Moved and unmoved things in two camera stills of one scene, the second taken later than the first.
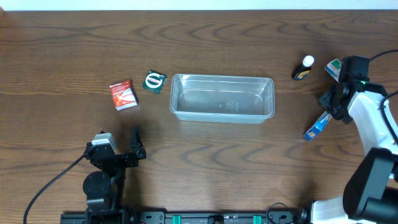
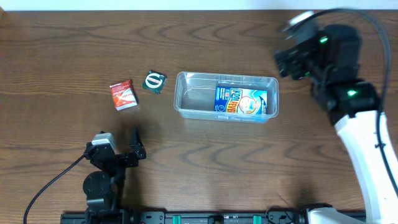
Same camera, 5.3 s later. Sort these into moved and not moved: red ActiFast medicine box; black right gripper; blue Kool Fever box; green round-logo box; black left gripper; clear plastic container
Moved: blue Kool Fever box; black right gripper
Not moved: black left gripper; red ActiFast medicine box; green round-logo box; clear plastic container
